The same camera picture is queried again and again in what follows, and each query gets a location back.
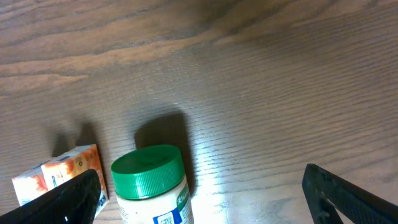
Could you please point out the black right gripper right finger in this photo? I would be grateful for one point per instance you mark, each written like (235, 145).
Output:
(327, 195)

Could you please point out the orange small box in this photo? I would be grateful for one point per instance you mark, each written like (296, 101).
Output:
(72, 163)
(30, 184)

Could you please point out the green lid jar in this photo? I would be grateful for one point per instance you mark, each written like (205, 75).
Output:
(151, 186)

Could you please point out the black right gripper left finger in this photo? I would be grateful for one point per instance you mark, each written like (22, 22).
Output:
(74, 201)

